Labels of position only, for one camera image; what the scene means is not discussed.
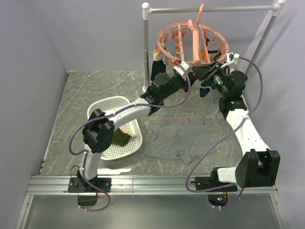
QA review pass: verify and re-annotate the pink round clip hanger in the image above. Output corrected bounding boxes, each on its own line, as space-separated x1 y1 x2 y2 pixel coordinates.
155 4 229 67

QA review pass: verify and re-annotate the silver clothes rack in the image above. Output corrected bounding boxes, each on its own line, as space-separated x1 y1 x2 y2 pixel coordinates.
142 0 286 92

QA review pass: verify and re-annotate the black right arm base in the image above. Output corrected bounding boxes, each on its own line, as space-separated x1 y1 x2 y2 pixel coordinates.
191 177 238 208

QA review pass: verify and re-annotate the beige underwear in basket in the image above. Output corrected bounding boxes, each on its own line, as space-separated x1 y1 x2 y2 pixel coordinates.
120 125 136 137

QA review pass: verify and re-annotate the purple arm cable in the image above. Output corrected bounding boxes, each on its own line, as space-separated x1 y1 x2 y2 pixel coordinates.
185 56 263 208
68 64 191 212

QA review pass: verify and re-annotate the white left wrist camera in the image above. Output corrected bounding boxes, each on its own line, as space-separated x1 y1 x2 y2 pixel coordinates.
172 60 191 76

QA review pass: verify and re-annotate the grey striped boxer underwear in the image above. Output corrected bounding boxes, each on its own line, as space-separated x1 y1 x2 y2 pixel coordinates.
146 116 213 164

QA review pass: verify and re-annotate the navy blue hanging underwear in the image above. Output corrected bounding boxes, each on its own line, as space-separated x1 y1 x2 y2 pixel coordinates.
199 82 215 98

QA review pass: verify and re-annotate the black hanging sock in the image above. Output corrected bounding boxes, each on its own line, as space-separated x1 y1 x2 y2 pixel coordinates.
151 50 166 81

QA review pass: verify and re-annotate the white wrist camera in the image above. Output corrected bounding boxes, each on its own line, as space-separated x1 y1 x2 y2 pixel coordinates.
224 52 240 66
172 60 191 76

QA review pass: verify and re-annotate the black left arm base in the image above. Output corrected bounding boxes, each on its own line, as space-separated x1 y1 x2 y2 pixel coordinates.
67 177 112 207

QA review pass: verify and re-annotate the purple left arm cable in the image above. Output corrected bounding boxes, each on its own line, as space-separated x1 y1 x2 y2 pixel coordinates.
68 64 191 212

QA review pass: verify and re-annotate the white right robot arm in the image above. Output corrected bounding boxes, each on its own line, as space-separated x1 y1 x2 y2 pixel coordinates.
193 64 280 192

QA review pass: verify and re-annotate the beige hanging garment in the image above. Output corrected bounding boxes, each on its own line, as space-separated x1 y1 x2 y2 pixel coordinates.
199 41 222 63

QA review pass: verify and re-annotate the aluminium mounting rail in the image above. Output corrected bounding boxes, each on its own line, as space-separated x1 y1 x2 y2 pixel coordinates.
15 174 289 229

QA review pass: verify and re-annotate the olive green underwear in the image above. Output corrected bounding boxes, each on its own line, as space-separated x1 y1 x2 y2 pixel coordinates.
112 132 131 146

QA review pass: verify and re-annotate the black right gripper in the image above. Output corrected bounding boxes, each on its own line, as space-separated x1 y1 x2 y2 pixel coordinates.
192 61 230 97

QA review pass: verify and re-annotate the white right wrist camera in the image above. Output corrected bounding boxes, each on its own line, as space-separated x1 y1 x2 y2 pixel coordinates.
224 52 240 66

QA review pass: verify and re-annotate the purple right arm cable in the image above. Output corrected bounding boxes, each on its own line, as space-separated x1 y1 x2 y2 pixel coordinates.
185 56 263 208

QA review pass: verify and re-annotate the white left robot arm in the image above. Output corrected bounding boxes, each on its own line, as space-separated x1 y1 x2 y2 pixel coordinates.
77 73 195 192

